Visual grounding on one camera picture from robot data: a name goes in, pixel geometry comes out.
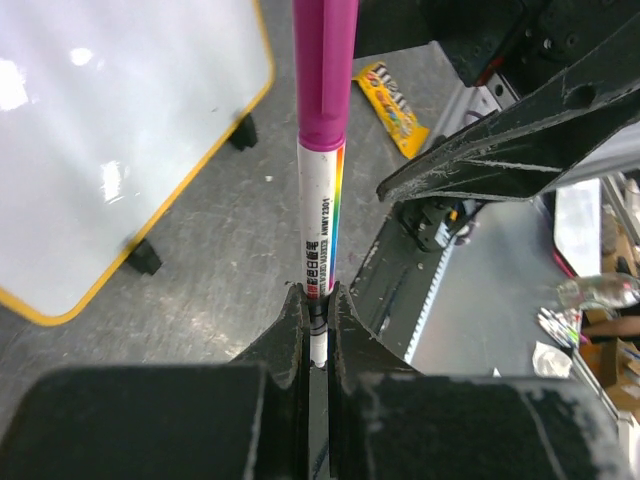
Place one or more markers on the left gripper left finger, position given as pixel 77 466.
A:
pixel 245 419

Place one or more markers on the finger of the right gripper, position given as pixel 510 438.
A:
pixel 565 132

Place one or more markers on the left black whiteboard foot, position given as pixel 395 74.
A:
pixel 144 259

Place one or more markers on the yellow candy packet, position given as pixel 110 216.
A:
pixel 392 108

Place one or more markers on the black whiteboard foot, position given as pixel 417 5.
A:
pixel 144 259
pixel 245 134

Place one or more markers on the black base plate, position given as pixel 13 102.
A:
pixel 389 288

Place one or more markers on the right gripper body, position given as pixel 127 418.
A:
pixel 527 41

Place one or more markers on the right black whiteboard foot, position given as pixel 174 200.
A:
pixel 245 134

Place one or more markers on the pink capped whiteboard marker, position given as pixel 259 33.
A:
pixel 324 39

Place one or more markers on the yellow framed whiteboard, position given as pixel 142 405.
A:
pixel 109 109

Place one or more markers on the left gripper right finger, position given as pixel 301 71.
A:
pixel 389 421

